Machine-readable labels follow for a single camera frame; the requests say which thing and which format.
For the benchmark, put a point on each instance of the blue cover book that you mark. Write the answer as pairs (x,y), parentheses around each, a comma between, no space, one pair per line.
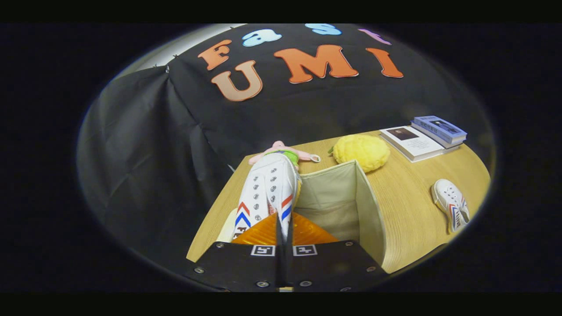
(439,127)

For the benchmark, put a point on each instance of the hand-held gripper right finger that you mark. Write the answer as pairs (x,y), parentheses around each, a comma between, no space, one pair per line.
(329,267)

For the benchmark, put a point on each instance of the white striped canvas shoe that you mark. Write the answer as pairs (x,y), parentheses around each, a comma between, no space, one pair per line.
(270,184)
(450,202)

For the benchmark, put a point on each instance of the pink and green plush toy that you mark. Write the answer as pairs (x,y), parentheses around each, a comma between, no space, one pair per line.
(290,154)

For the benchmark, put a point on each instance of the yellow round plush cushion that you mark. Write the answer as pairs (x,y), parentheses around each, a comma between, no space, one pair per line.
(362,151)

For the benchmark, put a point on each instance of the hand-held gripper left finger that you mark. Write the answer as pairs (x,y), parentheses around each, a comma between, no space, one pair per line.
(237,267)

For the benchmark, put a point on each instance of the white book with dark photo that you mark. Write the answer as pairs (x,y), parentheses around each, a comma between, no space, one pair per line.
(415,142)

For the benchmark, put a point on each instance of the brown fabric storage box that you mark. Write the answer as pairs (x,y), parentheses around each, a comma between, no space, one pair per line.
(333,193)

